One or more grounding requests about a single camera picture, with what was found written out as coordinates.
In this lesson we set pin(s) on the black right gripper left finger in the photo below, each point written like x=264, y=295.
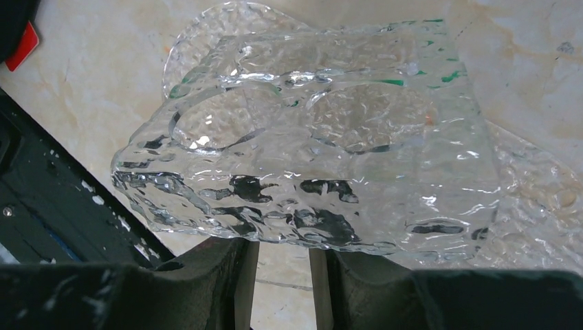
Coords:
x=210, y=286

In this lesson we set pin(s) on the clear textured plastic tray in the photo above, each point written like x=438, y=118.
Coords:
x=356, y=139

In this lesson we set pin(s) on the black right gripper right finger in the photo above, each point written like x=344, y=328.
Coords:
x=353, y=290

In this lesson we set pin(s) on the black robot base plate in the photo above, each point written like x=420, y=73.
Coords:
x=53, y=210

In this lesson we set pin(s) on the black cloth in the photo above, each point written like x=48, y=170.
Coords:
x=15, y=15

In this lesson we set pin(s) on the red tag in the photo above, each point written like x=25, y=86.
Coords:
x=27, y=44

